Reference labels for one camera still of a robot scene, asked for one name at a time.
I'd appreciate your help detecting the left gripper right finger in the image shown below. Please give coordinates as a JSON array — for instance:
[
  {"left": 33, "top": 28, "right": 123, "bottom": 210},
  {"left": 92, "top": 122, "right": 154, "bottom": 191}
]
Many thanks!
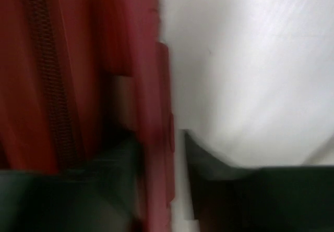
[{"left": 184, "top": 130, "right": 333, "bottom": 231}]

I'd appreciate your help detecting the red suitcase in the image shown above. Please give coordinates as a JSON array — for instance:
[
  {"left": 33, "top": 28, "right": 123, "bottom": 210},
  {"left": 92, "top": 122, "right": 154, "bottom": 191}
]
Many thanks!
[{"left": 1, "top": 0, "right": 175, "bottom": 231}]

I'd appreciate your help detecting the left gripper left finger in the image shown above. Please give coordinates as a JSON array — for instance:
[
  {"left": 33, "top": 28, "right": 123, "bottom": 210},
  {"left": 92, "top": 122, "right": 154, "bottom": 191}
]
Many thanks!
[{"left": 1, "top": 134, "right": 143, "bottom": 231}]

